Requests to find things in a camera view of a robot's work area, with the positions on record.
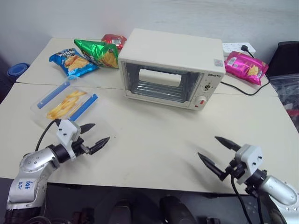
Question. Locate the white power strip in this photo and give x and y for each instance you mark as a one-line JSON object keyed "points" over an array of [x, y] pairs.
{"points": [[230, 47]]}

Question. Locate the pink chips bag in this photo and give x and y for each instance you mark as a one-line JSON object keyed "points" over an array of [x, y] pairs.
{"points": [[245, 66]]}

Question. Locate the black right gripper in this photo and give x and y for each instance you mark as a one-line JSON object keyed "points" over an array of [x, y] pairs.
{"points": [[234, 169]]}

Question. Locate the black chair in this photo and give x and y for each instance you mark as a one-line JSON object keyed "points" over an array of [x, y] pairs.
{"points": [[288, 56]]}

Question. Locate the clear container with fries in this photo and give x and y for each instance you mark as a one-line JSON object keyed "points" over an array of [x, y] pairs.
{"points": [[56, 99]]}

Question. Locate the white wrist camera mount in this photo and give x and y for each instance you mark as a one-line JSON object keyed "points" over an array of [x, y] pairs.
{"points": [[66, 130], [250, 156]]}

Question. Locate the clear plastic bag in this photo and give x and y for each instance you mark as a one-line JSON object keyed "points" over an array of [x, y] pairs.
{"points": [[289, 93]]}

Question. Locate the blue chips bag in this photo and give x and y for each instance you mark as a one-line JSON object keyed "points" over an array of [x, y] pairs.
{"points": [[70, 61]]}

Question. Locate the yellow french fries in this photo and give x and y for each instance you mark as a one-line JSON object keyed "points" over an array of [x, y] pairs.
{"points": [[66, 105]]}

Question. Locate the red chips bag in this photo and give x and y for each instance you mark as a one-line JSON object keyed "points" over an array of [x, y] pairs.
{"points": [[112, 38]]}

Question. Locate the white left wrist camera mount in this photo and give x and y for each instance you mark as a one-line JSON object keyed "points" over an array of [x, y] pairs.
{"points": [[66, 130]]}

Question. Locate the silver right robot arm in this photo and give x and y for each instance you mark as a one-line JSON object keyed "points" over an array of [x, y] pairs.
{"points": [[280, 189]]}

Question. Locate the blue round object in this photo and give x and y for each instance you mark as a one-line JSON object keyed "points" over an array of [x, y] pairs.
{"points": [[17, 69]]}

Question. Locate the blue container clip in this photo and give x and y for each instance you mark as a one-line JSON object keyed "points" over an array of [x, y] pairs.
{"points": [[52, 95], [84, 107]]}

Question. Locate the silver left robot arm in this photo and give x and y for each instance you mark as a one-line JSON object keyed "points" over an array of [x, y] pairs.
{"points": [[32, 161]]}

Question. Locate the cream toaster oven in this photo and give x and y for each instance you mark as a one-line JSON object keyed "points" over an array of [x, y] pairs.
{"points": [[175, 46]]}

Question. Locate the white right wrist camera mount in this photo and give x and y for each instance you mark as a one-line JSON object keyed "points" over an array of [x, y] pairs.
{"points": [[250, 156]]}

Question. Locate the glass oven door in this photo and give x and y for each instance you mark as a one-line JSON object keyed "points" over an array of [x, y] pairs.
{"points": [[161, 89]]}

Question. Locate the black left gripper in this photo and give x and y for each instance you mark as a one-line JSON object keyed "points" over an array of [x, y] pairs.
{"points": [[79, 145]]}

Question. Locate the green chips bag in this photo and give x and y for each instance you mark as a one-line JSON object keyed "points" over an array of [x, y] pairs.
{"points": [[93, 50]]}

